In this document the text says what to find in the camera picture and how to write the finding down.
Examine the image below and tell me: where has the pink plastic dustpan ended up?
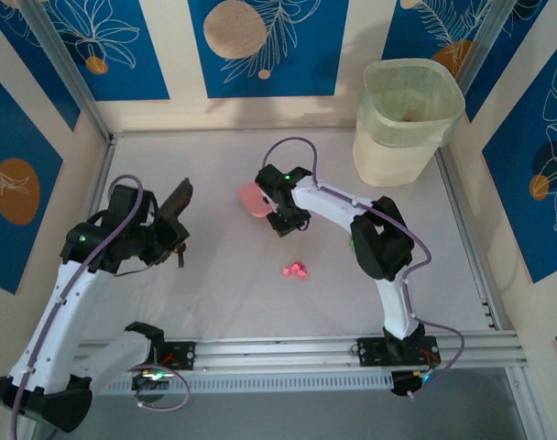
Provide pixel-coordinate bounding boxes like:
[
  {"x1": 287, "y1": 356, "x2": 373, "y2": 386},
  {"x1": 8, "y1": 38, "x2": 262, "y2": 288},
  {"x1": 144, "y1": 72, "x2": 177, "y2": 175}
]
[{"x1": 235, "y1": 181, "x2": 273, "y2": 219}]

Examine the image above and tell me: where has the brown hand brush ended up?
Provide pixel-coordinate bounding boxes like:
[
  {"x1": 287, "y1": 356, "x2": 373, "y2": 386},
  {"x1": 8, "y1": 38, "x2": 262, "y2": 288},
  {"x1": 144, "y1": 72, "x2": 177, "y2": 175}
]
[{"x1": 157, "y1": 177, "x2": 195, "y2": 270}]

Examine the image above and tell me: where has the pink paper scrap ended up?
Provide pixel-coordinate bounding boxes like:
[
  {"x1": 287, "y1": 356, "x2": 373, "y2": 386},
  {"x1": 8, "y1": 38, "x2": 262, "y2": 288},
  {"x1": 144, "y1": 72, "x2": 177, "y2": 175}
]
[{"x1": 281, "y1": 260, "x2": 310, "y2": 279}]

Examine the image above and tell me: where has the beige trash bin with bag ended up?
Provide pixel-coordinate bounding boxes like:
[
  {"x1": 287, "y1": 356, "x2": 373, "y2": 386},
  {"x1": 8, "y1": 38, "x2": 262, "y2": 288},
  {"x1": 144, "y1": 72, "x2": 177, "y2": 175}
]
[{"x1": 353, "y1": 58, "x2": 466, "y2": 187}]

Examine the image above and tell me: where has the black left base electronics box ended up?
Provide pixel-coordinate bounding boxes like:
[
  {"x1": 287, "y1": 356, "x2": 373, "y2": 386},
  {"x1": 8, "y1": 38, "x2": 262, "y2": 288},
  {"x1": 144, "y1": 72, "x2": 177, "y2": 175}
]
[{"x1": 130, "y1": 369, "x2": 173, "y2": 405}]

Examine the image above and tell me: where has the black base electronics box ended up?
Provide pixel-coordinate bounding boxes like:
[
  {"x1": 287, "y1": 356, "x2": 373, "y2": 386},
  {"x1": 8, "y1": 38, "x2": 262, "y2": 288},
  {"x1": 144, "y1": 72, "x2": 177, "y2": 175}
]
[
  {"x1": 390, "y1": 369, "x2": 438, "y2": 399},
  {"x1": 130, "y1": 369, "x2": 173, "y2": 405}
]

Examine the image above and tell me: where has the black right base electronics box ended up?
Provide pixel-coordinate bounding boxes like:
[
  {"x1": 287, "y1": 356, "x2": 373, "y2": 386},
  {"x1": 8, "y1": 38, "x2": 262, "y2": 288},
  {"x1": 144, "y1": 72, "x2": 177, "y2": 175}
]
[{"x1": 390, "y1": 369, "x2": 438, "y2": 399}]

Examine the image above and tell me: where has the thin black left camera cable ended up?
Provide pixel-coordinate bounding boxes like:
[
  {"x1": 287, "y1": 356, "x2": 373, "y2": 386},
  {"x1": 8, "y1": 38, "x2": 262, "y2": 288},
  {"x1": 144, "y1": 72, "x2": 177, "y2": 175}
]
[{"x1": 112, "y1": 263, "x2": 158, "y2": 278}]

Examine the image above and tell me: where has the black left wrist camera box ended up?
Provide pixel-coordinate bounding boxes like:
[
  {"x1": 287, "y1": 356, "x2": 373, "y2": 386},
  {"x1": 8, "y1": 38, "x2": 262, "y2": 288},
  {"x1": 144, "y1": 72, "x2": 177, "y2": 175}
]
[{"x1": 108, "y1": 184, "x2": 151, "y2": 226}]

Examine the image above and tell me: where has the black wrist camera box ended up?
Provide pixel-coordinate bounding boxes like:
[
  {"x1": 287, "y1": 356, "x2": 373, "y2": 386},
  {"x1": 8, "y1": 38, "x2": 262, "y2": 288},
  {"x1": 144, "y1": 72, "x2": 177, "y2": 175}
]
[
  {"x1": 254, "y1": 164, "x2": 284, "y2": 203},
  {"x1": 108, "y1": 184, "x2": 151, "y2": 226}
]

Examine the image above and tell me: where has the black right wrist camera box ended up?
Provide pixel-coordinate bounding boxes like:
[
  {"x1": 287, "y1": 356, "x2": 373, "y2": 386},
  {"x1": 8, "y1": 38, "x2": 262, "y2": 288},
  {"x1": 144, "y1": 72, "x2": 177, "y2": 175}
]
[{"x1": 254, "y1": 164, "x2": 284, "y2": 203}]

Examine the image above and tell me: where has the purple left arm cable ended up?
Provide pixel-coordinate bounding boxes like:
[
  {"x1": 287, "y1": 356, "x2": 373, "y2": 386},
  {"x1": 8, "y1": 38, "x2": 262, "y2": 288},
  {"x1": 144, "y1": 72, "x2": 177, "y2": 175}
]
[{"x1": 10, "y1": 173, "x2": 191, "y2": 440}]

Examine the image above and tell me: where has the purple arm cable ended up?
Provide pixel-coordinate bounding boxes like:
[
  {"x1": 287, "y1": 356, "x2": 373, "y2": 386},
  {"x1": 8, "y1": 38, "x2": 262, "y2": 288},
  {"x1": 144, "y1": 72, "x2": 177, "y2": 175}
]
[
  {"x1": 262, "y1": 137, "x2": 466, "y2": 400},
  {"x1": 10, "y1": 173, "x2": 191, "y2": 440}
]

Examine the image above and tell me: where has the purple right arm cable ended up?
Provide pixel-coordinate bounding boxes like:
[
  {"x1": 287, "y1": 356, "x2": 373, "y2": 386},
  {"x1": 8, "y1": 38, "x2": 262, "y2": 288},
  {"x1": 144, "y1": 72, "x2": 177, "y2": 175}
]
[{"x1": 262, "y1": 137, "x2": 466, "y2": 400}]

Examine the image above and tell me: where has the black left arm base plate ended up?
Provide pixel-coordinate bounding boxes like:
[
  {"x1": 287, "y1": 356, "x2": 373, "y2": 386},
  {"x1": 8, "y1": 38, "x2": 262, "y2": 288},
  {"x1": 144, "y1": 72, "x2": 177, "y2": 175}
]
[{"x1": 157, "y1": 341, "x2": 197, "y2": 372}]

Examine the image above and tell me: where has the aluminium mounting rail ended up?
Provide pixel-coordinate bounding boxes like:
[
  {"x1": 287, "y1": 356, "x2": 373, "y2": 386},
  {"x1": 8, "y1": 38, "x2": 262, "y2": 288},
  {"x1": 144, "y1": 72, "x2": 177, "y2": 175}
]
[{"x1": 24, "y1": 330, "x2": 522, "y2": 380}]

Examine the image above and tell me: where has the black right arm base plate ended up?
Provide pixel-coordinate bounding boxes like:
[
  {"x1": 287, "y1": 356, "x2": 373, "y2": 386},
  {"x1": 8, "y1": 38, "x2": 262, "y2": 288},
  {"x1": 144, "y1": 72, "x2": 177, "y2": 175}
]
[{"x1": 356, "y1": 336, "x2": 441, "y2": 368}]

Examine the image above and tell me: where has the grey slotted cable duct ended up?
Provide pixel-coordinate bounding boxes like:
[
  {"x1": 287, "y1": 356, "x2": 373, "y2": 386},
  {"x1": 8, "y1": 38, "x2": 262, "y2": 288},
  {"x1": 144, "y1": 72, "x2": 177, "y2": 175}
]
[{"x1": 99, "y1": 369, "x2": 395, "y2": 396}]

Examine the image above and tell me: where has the aluminium frame post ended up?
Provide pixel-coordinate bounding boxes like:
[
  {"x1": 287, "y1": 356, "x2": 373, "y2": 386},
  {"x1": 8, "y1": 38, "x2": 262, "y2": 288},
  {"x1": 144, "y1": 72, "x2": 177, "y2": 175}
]
[
  {"x1": 456, "y1": 0, "x2": 520, "y2": 97},
  {"x1": 19, "y1": 0, "x2": 113, "y2": 143}
]

